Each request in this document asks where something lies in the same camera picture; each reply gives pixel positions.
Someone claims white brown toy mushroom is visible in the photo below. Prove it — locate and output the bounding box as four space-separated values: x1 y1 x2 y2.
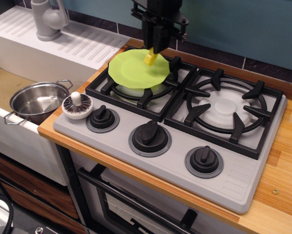
62 92 93 120

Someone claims black left stove knob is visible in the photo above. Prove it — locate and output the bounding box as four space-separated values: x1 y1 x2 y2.
86 105 120 134

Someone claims black burner grate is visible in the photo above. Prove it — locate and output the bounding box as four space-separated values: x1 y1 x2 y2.
85 46 198 122
165 68 287 159

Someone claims black right burner grate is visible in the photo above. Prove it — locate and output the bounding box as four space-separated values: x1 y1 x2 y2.
165 68 287 159

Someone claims toy oven door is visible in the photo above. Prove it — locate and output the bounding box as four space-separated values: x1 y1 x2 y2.
77 164 239 234

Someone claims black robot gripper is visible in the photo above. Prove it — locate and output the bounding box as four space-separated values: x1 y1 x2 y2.
131 0 189 54

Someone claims black right stove knob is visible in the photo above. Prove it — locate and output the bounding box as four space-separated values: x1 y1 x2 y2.
185 146 224 179

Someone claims stainless steel pot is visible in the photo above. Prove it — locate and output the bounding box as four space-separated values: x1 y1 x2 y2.
3 79 73 125

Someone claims black middle stove knob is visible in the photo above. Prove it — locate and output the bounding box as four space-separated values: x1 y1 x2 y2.
128 120 172 157

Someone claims green plastic plate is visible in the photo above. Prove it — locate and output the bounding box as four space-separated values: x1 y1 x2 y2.
108 49 170 89

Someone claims wooden drawer front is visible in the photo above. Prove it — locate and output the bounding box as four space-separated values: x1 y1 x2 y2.
0 153 86 234

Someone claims yellow toy fry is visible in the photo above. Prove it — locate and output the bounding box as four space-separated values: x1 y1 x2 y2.
144 47 158 66

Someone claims grey toy faucet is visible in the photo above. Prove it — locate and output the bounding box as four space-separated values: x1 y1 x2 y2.
31 0 69 41

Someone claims black stove knob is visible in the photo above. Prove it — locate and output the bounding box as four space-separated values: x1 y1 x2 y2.
86 105 120 134
185 146 224 179
128 120 172 157

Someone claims white toy sink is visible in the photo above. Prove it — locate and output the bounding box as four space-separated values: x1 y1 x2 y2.
0 6 129 186

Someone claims black left burner grate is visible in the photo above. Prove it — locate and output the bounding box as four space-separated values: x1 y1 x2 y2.
85 46 198 122

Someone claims black braided cable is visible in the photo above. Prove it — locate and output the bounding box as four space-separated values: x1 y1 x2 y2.
0 194 15 234

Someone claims grey toy stove top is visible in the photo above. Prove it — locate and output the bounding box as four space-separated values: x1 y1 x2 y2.
52 46 288 215

